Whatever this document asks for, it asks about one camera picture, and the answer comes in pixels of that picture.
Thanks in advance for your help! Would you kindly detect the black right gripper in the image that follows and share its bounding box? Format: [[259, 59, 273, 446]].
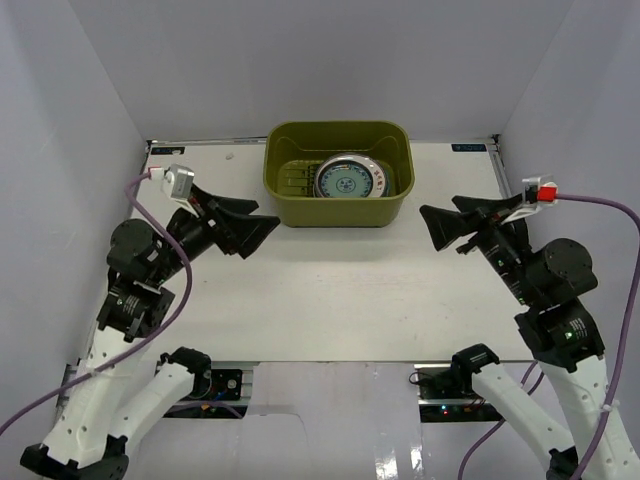
[[417, 192, 539, 305]]

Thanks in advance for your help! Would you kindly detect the orange sunburst plate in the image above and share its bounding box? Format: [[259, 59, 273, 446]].
[[314, 153, 389, 198]]

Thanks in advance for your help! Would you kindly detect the small blue white plate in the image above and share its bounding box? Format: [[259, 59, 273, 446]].
[[314, 160, 373, 198]]

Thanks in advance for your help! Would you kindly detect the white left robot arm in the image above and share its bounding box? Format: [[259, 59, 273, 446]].
[[20, 186, 280, 479]]

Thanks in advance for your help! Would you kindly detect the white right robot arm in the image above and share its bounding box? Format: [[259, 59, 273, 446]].
[[420, 187, 639, 479]]

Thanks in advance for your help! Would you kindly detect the olive green plastic bin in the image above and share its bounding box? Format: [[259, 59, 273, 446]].
[[263, 120, 415, 228]]

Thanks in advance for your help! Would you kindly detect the right blue table label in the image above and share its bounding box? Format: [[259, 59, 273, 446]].
[[451, 143, 487, 153]]

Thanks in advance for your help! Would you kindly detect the blue table label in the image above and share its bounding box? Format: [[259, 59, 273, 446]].
[[150, 146, 185, 155], [451, 143, 487, 153]]

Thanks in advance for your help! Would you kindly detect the left blue table label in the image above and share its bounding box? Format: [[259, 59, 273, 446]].
[[150, 146, 185, 155]]

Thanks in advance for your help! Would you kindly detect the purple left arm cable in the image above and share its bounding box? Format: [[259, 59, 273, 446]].
[[0, 169, 246, 439]]

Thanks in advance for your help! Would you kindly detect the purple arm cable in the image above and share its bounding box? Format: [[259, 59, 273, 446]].
[[0, 169, 246, 439], [457, 192, 640, 480]]

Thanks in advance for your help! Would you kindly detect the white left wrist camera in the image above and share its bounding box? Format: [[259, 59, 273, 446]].
[[147, 164, 195, 201]]

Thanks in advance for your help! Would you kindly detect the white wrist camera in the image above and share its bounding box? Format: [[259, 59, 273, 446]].
[[503, 174, 558, 223], [147, 164, 195, 201]]

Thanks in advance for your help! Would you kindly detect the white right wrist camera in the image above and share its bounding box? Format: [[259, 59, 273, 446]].
[[503, 174, 558, 223]]

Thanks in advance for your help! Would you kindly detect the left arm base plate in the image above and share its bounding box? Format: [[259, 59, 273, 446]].
[[164, 369, 248, 420]]

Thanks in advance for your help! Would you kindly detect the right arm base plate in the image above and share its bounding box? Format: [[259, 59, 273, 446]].
[[408, 363, 502, 424]]

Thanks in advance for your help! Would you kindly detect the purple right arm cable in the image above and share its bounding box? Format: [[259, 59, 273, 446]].
[[457, 192, 640, 480]]

